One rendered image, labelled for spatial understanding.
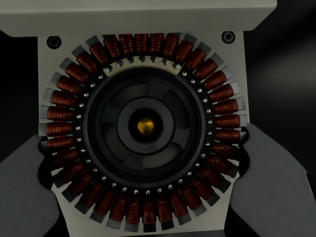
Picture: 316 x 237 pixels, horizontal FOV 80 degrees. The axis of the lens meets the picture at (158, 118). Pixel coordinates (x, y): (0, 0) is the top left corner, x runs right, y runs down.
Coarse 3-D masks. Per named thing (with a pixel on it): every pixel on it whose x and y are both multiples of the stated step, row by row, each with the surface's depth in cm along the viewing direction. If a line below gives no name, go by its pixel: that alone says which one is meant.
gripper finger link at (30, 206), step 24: (24, 144) 10; (0, 168) 8; (24, 168) 8; (48, 168) 9; (0, 192) 7; (24, 192) 7; (48, 192) 7; (0, 216) 6; (24, 216) 6; (48, 216) 6
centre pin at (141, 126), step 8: (144, 112) 11; (152, 112) 12; (136, 120) 11; (144, 120) 11; (152, 120) 11; (160, 120) 12; (136, 128) 11; (144, 128) 11; (152, 128) 11; (160, 128) 11; (136, 136) 11; (144, 136) 11; (152, 136) 11
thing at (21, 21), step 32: (0, 0) 4; (32, 0) 4; (64, 0) 4; (96, 0) 4; (128, 0) 4; (160, 0) 4; (192, 0) 4; (224, 0) 4; (256, 0) 4; (32, 32) 4; (64, 32) 4; (96, 32) 4; (128, 32) 5; (160, 32) 5
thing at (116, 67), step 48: (96, 48) 10; (144, 48) 10; (192, 48) 10; (48, 96) 10; (96, 96) 10; (144, 96) 12; (192, 96) 11; (48, 144) 10; (96, 144) 11; (144, 144) 11; (192, 144) 12; (96, 192) 10; (144, 192) 10; (192, 192) 10
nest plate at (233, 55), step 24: (48, 48) 13; (72, 48) 14; (216, 48) 14; (240, 48) 14; (48, 72) 13; (240, 72) 14; (120, 96) 14; (168, 96) 14; (240, 96) 14; (48, 120) 13; (120, 144) 13; (216, 192) 13; (72, 216) 13; (192, 216) 13; (216, 216) 13
